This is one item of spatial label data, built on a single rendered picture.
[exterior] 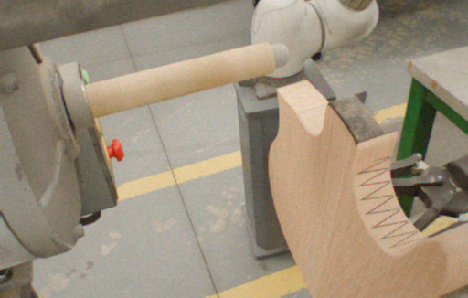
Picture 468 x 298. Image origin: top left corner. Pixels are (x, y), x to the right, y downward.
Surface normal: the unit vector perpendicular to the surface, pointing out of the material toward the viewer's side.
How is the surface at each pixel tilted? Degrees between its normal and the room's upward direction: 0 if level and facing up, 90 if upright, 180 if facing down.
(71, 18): 90
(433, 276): 92
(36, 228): 98
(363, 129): 15
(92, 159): 90
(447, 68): 0
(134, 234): 0
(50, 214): 94
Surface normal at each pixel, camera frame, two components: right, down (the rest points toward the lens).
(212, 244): -0.07, -0.76
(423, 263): -0.93, 0.29
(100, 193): 0.33, 0.59
